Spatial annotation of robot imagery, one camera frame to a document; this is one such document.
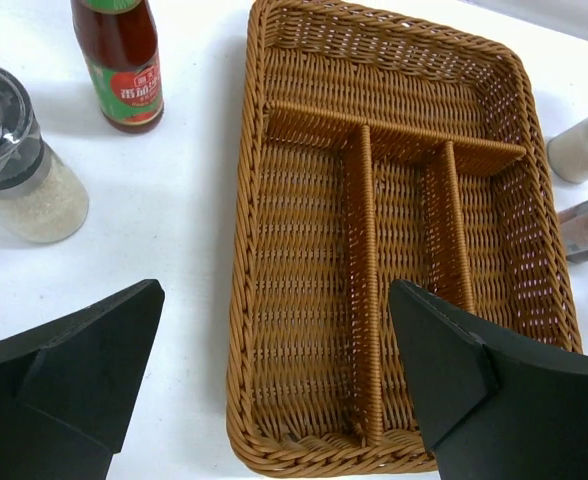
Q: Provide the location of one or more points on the brown wicker divided basket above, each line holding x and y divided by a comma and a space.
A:
375, 147

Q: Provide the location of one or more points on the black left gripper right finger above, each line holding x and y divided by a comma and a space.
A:
490, 403

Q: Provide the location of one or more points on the blue label jar silver lid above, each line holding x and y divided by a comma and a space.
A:
568, 153

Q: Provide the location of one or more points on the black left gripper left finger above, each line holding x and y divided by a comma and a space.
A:
68, 387

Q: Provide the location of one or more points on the ketchup bottle green label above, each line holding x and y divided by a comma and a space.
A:
119, 43

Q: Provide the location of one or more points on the glass grinder jar black lid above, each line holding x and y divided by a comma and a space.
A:
41, 199

